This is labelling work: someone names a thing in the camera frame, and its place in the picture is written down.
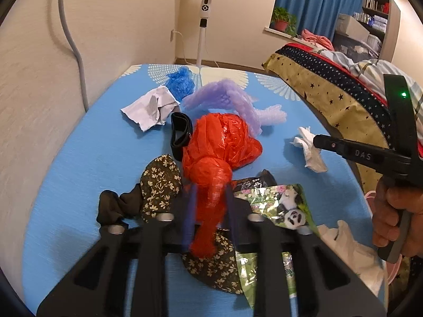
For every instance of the crumpled white paper sheet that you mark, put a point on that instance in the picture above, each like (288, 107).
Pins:
(152, 109)

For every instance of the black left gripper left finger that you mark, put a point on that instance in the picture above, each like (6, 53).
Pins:
(96, 285)

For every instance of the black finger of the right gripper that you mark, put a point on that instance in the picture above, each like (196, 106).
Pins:
(368, 155)

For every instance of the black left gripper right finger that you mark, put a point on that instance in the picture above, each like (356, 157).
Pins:
(325, 285)

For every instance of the person's right hand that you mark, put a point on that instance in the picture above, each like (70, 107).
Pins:
(387, 203)

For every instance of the pink clothing pile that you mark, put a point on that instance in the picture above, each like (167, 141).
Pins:
(321, 40)

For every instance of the crumpled white tissue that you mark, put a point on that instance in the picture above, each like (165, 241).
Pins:
(313, 159)

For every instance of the blue curtain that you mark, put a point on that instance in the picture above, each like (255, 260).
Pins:
(317, 1)

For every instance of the white cardboard box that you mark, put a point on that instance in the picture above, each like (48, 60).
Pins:
(348, 26)

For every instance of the green panda snack packet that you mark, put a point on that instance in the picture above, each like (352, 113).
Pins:
(284, 205)

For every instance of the potted green plant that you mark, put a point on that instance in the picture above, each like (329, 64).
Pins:
(283, 21)

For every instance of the black floral fabric pouch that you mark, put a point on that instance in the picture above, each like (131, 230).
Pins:
(160, 182)

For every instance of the red plastic bag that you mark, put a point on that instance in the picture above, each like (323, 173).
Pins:
(220, 144)

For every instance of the bed with starry sheets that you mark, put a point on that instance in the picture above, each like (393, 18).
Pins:
(346, 104)

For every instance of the wooden bookshelf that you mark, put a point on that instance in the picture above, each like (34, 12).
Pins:
(381, 18)

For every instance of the white plastic bag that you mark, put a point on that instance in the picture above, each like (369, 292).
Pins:
(361, 259)

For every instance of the pink trash basin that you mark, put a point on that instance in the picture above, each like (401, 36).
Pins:
(392, 268)

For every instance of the plaid grey blanket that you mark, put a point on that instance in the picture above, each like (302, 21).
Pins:
(371, 73)

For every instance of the blue patterned table mat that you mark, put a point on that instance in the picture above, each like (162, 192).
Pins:
(107, 151)

